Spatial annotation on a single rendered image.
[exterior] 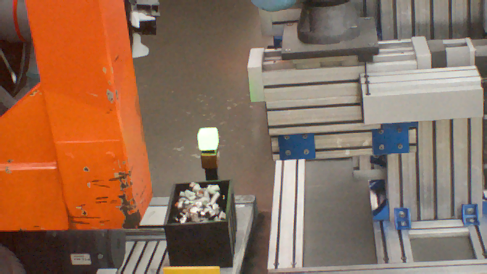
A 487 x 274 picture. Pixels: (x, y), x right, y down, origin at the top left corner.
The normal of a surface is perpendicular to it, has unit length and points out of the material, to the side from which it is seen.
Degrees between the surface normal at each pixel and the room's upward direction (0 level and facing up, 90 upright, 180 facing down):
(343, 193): 0
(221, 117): 0
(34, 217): 90
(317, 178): 0
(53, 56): 90
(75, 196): 90
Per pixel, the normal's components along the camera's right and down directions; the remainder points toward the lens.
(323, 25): -0.22, 0.12
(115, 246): 0.99, -0.04
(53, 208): -0.14, 0.41
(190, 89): -0.10, -0.91
